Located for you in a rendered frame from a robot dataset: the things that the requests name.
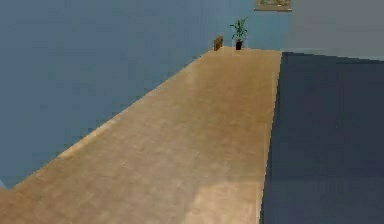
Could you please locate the green house plant in pot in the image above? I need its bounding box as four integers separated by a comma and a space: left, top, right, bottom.
229, 17, 249, 51

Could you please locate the brown wooden box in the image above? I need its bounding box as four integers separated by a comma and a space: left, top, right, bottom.
213, 35, 224, 52

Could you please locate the framed wall picture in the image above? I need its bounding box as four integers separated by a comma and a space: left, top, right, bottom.
254, 0, 293, 13

